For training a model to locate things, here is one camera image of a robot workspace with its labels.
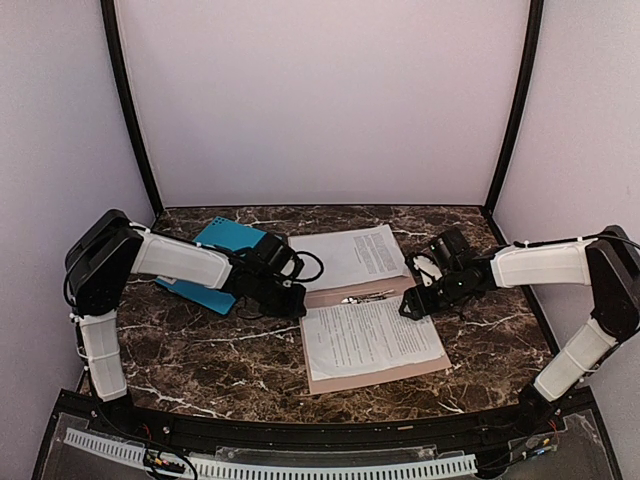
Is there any tan folder metal clip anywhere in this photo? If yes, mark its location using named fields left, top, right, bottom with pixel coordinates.
left=340, top=289, right=396, bottom=304

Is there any tan brown folder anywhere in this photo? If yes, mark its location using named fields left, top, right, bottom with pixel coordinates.
left=301, top=276, right=451, bottom=395

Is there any printed paper sheet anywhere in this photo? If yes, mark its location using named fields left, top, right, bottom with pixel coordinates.
left=301, top=296, right=445, bottom=381
left=289, top=224, right=409, bottom=291

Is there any teal folder with black inside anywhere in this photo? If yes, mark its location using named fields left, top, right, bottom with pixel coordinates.
left=153, top=214, right=289, bottom=318

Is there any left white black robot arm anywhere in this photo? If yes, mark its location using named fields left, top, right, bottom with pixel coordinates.
left=63, top=209, right=306, bottom=402

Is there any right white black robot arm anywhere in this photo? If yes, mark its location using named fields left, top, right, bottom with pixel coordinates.
left=399, top=225, right=639, bottom=433

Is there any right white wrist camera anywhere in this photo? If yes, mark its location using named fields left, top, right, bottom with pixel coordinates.
left=406, top=253, right=442, bottom=286

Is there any black front rail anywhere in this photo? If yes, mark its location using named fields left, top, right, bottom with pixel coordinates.
left=51, top=389, right=596, bottom=470

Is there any white slotted cable duct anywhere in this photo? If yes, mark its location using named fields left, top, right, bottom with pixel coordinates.
left=64, top=427, right=477, bottom=479

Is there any right black frame post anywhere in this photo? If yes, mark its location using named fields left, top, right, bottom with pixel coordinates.
left=483, top=0, right=544, bottom=217

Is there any black frame post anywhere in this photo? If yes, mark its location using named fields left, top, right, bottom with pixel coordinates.
left=100, top=0, right=164, bottom=218
left=483, top=0, right=544, bottom=217

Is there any left black frame post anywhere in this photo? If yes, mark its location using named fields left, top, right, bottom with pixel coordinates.
left=100, top=0, right=164, bottom=218

